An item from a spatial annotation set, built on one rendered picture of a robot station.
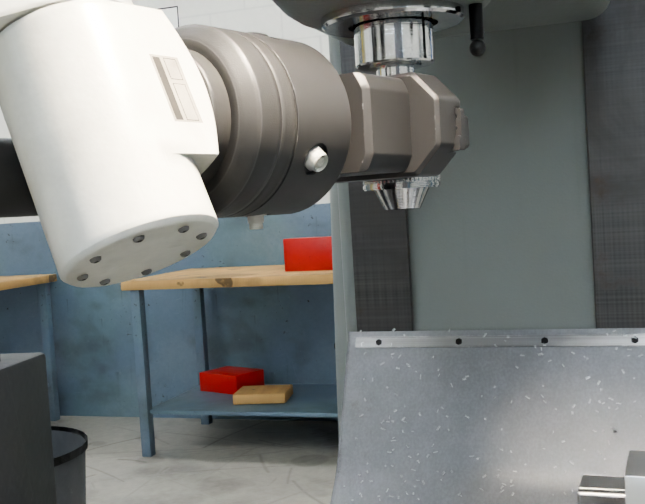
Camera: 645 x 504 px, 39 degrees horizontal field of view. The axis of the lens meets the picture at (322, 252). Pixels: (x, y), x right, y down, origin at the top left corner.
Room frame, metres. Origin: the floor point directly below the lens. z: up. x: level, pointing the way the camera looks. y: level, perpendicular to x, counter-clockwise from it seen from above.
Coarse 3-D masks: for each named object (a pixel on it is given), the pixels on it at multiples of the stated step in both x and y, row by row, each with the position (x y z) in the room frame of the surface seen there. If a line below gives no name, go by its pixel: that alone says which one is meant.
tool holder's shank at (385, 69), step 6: (372, 66) 0.55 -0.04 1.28; (378, 66) 0.55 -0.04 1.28; (384, 66) 0.55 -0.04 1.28; (390, 66) 0.55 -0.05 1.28; (396, 66) 0.55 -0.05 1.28; (402, 66) 0.55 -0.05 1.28; (408, 66) 0.55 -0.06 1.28; (414, 66) 0.56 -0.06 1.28; (420, 66) 0.56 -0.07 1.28; (378, 72) 0.55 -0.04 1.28; (384, 72) 0.55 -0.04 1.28; (390, 72) 0.55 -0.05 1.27; (396, 72) 0.55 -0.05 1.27; (402, 72) 0.55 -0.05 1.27; (414, 72) 0.56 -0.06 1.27
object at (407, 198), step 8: (376, 192) 0.56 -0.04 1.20; (384, 192) 0.55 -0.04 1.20; (392, 192) 0.54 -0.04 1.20; (400, 192) 0.54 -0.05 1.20; (408, 192) 0.54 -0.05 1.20; (416, 192) 0.55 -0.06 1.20; (424, 192) 0.55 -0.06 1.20; (384, 200) 0.55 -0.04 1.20; (392, 200) 0.55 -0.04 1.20; (400, 200) 0.55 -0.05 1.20; (408, 200) 0.55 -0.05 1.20; (416, 200) 0.55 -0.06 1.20; (384, 208) 0.56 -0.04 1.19; (392, 208) 0.55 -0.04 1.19; (400, 208) 0.55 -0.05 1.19; (408, 208) 0.55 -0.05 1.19
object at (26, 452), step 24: (0, 360) 0.72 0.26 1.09; (24, 360) 0.73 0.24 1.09; (0, 384) 0.68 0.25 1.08; (24, 384) 0.72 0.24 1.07; (0, 408) 0.68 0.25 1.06; (24, 408) 0.72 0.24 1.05; (48, 408) 0.76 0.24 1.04; (0, 432) 0.68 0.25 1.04; (24, 432) 0.71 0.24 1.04; (48, 432) 0.75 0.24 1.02; (0, 456) 0.68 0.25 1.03; (24, 456) 0.71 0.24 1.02; (48, 456) 0.75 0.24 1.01; (0, 480) 0.67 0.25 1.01; (24, 480) 0.71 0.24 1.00; (48, 480) 0.75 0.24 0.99
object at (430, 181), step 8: (432, 176) 0.54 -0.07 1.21; (368, 184) 0.55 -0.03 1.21; (376, 184) 0.54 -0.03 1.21; (384, 184) 0.54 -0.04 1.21; (392, 184) 0.54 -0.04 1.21; (400, 184) 0.54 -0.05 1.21; (408, 184) 0.54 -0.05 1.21; (416, 184) 0.54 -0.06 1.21; (424, 184) 0.54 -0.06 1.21; (432, 184) 0.54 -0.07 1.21; (440, 184) 0.55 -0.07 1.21
